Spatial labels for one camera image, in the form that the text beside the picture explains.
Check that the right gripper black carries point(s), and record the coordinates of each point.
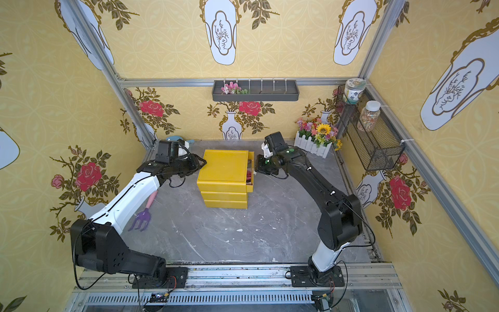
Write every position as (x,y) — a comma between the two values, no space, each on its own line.
(261,166)

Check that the light blue plastic scoop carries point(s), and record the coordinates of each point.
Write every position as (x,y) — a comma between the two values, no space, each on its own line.
(177,138)

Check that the pink artificial flowers in tray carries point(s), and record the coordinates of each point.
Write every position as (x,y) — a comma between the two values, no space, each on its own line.
(233,88)

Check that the pink rose seed bag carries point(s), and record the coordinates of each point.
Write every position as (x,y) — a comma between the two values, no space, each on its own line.
(249,174)

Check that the black wire mesh basket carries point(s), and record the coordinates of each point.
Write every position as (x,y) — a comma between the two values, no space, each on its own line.
(379,148)

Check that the yellow top drawer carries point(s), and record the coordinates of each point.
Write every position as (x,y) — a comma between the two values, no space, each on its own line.
(251,164)

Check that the small circuit board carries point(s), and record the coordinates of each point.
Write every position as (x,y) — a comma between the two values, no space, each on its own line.
(159,297)

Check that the flower box white fence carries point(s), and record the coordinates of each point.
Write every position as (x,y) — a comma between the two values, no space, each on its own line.
(316,137)

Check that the yellow three-drawer cabinet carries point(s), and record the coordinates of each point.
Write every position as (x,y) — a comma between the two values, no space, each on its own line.
(223,180)

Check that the glass jar patterned lid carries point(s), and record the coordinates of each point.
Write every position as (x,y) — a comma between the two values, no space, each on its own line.
(353,90)

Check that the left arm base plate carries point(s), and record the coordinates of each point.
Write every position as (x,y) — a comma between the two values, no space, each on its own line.
(168,278)

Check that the purple pink garden rake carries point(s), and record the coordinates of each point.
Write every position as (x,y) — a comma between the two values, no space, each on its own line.
(143,218)

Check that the grey wall tray shelf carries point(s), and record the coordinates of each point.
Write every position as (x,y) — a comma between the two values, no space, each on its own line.
(259,90)

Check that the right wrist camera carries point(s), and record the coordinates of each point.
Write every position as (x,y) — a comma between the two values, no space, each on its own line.
(273,144)

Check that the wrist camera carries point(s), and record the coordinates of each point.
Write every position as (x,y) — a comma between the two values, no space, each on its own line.
(273,144)
(170,150)

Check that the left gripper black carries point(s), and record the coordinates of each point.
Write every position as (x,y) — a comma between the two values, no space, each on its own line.
(193,164)

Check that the clear jar white lid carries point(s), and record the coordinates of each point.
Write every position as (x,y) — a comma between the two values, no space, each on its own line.
(369,116)

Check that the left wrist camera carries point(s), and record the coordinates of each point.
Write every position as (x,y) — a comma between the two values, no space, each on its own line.
(170,150)

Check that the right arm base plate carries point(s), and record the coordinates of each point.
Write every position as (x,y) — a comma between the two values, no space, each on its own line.
(306,276)

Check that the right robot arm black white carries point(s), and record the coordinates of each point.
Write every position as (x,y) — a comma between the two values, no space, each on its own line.
(340,222)

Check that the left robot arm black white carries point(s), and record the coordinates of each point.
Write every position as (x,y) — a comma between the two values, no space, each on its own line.
(97,244)

